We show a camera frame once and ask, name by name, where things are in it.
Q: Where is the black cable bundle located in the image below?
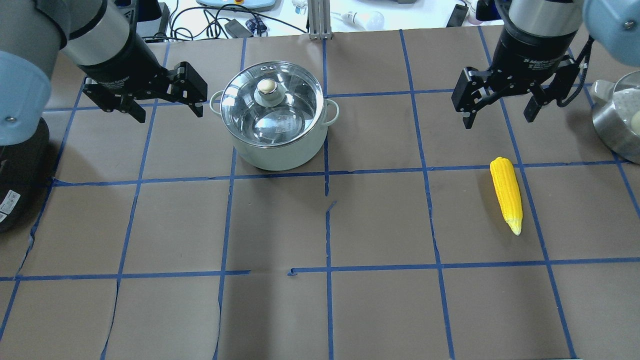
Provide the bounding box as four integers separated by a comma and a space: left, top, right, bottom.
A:
145, 0, 308, 42

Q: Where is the black rice cooker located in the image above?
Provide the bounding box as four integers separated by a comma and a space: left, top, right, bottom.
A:
0, 118, 50, 233

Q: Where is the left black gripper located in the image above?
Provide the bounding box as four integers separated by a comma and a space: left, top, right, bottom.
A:
80, 32, 208, 124

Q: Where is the glass pot lid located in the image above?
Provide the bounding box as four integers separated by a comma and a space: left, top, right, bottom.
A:
210, 61, 327, 149

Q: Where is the white light bulb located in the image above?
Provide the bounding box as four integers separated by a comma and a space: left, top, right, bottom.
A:
330, 10, 386, 31

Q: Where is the pale green cooking pot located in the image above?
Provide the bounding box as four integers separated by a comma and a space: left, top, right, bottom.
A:
209, 60, 340, 172

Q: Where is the aluminium frame post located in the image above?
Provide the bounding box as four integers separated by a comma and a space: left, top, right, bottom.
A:
307, 0, 333, 41

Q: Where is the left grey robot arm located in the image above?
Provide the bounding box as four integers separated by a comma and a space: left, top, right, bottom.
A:
0, 0, 208, 146

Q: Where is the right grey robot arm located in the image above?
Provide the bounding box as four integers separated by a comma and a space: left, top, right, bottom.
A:
451, 0, 640, 129

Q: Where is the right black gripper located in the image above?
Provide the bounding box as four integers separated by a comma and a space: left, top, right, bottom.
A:
451, 27, 578, 130

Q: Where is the black power adapter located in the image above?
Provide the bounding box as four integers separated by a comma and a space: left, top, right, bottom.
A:
224, 19, 254, 39

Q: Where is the yellow corn cob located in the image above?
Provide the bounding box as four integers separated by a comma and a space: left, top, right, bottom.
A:
489, 157, 524, 236

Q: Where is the steel kettle with lid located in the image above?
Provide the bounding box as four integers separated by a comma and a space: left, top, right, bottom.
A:
590, 70, 640, 164

